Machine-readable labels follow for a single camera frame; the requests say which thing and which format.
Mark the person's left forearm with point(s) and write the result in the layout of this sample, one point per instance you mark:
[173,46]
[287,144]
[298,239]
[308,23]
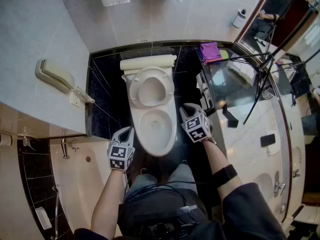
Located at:
[110,196]

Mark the chrome bathtub tap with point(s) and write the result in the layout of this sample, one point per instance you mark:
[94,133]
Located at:
[65,150]

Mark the dark jacket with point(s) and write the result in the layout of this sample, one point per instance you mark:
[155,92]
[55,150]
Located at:
[250,214]

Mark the blue jeans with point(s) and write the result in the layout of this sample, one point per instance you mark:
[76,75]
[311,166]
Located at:
[182,176]

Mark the wall soap dispenser bottle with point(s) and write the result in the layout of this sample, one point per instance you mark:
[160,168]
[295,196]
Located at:
[237,20]

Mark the round chrome overflow cover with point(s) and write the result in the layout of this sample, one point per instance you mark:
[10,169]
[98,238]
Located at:
[87,159]

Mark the cream bathtub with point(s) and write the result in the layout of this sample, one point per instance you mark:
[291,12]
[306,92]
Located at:
[75,184]

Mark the black forearm band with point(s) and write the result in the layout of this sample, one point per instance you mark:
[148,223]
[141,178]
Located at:
[225,175]

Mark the yellow-green cloth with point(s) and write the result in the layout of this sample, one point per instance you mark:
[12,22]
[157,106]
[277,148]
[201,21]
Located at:
[224,54]

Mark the chrome grab bar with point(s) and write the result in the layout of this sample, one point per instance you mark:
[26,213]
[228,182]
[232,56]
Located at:
[57,209]

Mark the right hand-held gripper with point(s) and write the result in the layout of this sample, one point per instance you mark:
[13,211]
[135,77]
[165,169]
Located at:
[197,129]

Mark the black angular bracket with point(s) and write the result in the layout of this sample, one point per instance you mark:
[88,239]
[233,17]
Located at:
[232,122]

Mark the white wall jack plate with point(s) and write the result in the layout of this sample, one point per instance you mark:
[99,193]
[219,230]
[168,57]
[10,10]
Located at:
[75,101]

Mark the chrome sink faucet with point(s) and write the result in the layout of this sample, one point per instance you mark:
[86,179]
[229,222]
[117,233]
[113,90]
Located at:
[277,186]

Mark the white sink basin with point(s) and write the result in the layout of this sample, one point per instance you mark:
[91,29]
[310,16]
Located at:
[263,184]

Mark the white wall outlet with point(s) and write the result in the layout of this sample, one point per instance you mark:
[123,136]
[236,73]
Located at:
[142,40]

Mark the cream wall telephone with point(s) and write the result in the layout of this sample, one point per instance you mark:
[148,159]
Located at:
[53,75]

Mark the clear drinking glass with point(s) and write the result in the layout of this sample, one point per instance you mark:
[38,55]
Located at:
[268,95]

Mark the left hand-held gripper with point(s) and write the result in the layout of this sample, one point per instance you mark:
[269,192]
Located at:
[120,156]

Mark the black smartphone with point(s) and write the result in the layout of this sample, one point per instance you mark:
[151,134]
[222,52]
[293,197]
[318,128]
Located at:
[267,140]

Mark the white toilet seat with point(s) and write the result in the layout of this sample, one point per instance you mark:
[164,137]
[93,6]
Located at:
[133,90]

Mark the cream rolled mat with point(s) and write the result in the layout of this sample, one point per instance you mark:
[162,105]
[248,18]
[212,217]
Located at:
[147,62]

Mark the black waist pack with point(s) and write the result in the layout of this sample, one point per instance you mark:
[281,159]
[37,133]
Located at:
[155,209]

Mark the white cylindrical wall fixture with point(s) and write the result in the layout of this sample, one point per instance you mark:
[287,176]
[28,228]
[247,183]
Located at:
[6,140]

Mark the white soap dish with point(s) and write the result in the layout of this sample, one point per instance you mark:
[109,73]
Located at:
[43,218]

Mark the black tripod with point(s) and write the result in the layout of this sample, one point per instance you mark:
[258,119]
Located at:
[267,57]

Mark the small chrome tub knob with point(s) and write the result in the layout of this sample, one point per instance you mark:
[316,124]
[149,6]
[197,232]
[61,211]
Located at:
[75,149]

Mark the chrome wall bracket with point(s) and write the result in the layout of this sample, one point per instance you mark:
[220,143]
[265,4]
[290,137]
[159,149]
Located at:
[25,140]

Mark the white ceramic toilet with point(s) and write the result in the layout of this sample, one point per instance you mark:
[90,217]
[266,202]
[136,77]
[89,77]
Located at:
[150,146]

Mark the person's right forearm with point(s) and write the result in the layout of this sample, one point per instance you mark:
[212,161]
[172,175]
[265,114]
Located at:
[215,159]

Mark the purple cloth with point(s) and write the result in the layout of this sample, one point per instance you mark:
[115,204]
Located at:
[210,51]

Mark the wood framed mirror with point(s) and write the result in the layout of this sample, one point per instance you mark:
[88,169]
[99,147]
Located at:
[307,39]

